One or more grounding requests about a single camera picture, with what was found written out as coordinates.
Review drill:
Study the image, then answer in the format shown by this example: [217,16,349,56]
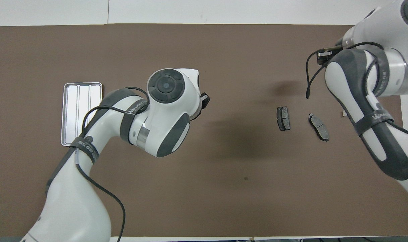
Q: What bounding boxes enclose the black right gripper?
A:
[317,49,335,65]

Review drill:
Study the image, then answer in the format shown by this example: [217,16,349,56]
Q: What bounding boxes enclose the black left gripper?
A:
[200,92,211,110]

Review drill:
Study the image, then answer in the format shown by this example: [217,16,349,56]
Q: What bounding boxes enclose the silver metal tray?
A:
[60,82,103,147]

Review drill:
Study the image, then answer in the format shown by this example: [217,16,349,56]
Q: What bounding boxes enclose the long dark brake pad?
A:
[308,113,330,142]

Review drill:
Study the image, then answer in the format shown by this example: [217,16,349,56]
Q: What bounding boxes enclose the short dark brake pad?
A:
[276,106,291,131]

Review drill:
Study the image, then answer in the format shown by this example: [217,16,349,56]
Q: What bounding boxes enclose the brown table mat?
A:
[0,23,408,237]

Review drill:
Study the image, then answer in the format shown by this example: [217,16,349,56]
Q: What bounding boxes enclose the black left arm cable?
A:
[75,87,149,242]

